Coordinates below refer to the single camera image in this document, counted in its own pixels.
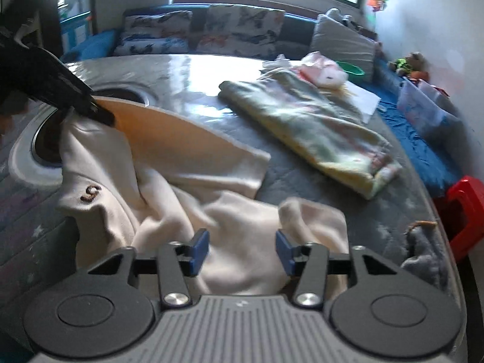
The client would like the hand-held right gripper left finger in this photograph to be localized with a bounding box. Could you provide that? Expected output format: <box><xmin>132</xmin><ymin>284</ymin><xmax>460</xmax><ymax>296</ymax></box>
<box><xmin>88</xmin><ymin>229</ymin><xmax>211</xmax><ymax>309</ymax></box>

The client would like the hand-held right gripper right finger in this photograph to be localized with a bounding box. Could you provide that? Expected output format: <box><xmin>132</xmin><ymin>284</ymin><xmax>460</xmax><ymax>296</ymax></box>
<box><xmin>275</xmin><ymin>230</ymin><xmax>398</xmax><ymax>308</ymax></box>

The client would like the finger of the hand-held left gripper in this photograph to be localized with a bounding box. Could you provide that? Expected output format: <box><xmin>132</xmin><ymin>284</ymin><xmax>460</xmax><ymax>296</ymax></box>
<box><xmin>23</xmin><ymin>46</ymin><xmax>116</xmax><ymax>127</ymax></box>

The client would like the cream sweatshirt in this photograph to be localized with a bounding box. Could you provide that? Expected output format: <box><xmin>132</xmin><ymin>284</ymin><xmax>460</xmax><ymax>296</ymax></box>
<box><xmin>56</xmin><ymin>96</ymin><xmax>348</xmax><ymax>296</ymax></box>

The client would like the blue plastic rack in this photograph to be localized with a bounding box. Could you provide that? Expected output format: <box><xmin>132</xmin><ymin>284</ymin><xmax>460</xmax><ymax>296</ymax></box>
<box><xmin>60</xmin><ymin>7</ymin><xmax>93</xmax><ymax>51</ymax></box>

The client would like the small butterfly print cushion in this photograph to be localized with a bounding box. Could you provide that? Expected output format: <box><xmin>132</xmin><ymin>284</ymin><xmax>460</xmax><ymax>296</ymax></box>
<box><xmin>123</xmin><ymin>10</ymin><xmax>193</xmax><ymax>41</ymax></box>
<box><xmin>113</xmin><ymin>38</ymin><xmax>190</xmax><ymax>57</ymax></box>

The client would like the pastel folded blanket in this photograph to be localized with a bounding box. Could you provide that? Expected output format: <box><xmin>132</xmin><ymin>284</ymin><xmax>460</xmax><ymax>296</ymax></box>
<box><xmin>218</xmin><ymin>70</ymin><xmax>404</xmax><ymax>200</ymax></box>

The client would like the grey fuzzy cloth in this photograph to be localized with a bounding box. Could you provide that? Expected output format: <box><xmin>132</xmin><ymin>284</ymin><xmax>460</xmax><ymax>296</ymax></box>
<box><xmin>402</xmin><ymin>221</ymin><xmax>451</xmax><ymax>289</ymax></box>

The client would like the white paper sheet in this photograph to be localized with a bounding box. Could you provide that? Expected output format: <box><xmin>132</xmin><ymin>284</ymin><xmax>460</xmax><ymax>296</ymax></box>
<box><xmin>340</xmin><ymin>82</ymin><xmax>382</xmax><ymax>125</ymax></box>

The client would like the large butterfly print cushion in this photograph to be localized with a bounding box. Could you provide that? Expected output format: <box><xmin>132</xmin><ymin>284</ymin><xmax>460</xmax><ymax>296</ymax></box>
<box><xmin>196</xmin><ymin>4</ymin><xmax>286</xmax><ymax>60</ymax></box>

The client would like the pink and white garment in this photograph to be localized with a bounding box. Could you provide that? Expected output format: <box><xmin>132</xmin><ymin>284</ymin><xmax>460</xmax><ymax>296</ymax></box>
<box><xmin>300</xmin><ymin>51</ymin><xmax>348</xmax><ymax>90</ymax></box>

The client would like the white cloth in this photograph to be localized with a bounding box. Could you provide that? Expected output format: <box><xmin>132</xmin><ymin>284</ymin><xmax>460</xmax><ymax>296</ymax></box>
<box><xmin>261</xmin><ymin>54</ymin><xmax>301</xmax><ymax>77</ymax></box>

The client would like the red plastic stool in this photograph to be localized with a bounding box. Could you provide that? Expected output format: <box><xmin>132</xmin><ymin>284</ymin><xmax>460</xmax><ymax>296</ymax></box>
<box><xmin>434</xmin><ymin>175</ymin><xmax>484</xmax><ymax>264</ymax></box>

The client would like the green bowl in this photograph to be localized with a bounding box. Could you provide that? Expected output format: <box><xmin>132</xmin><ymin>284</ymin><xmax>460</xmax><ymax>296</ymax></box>
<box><xmin>336</xmin><ymin>61</ymin><xmax>366</xmax><ymax>81</ymax></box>

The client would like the clear plastic storage box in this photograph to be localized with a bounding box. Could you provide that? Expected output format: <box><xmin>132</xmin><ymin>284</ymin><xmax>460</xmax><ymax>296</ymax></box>
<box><xmin>396</xmin><ymin>77</ymin><xmax>460</xmax><ymax>137</ymax></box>

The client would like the grey pillow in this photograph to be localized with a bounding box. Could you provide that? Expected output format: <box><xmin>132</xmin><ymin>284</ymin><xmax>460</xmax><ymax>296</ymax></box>
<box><xmin>310</xmin><ymin>14</ymin><xmax>379</xmax><ymax>84</ymax></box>

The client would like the plush toy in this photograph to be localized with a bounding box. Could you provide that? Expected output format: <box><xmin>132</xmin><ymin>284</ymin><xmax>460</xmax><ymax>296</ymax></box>
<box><xmin>389</xmin><ymin>51</ymin><xmax>430</xmax><ymax>81</ymax></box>

